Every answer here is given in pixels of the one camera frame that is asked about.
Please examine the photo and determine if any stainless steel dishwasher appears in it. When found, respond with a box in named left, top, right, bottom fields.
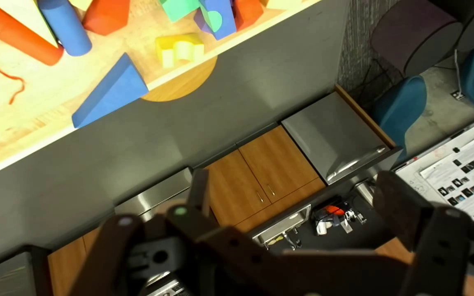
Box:
left=279, top=89, right=398, bottom=186

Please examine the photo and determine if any stainless steel oven range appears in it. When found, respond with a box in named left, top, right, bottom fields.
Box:
left=112, top=167, right=196, bottom=223

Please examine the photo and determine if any dish rack with dishes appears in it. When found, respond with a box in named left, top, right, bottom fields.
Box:
left=309, top=201, right=368, bottom=237

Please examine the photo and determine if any wooden two door base cabinet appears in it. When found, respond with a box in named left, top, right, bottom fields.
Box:
left=202, top=126, right=327, bottom=234

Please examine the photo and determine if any stainless steel refrigerator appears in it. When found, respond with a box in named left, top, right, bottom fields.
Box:
left=0, top=246, right=52, bottom=296

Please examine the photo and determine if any dark kitchen countertop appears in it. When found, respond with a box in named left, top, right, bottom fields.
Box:
left=245, top=158, right=409, bottom=260

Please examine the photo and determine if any steel kitchen sink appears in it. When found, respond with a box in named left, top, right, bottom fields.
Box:
left=248, top=205, right=306, bottom=251

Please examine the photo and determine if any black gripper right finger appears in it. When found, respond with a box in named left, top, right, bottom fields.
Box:
left=372, top=170, right=474, bottom=296

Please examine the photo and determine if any white whiteboard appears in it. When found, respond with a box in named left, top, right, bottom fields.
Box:
left=393, top=107, right=474, bottom=228

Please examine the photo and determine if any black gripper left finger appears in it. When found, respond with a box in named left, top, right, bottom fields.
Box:
left=69, top=167, right=304, bottom=296

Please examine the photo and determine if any yellow round wooden block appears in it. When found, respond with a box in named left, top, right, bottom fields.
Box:
left=140, top=57, right=220, bottom=104

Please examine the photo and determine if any yellow foam block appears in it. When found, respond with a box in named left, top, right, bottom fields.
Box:
left=153, top=33, right=207, bottom=71

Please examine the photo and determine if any small red foam block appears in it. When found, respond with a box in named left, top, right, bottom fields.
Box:
left=232, top=0, right=266, bottom=33

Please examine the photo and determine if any red string piece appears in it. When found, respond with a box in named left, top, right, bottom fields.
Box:
left=0, top=66, right=28, bottom=107

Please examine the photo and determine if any narrow wooden base cabinet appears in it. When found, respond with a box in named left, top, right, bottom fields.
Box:
left=46, top=228, right=105, bottom=296

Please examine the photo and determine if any white printed poster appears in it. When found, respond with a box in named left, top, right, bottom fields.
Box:
left=419, top=137, right=474, bottom=223

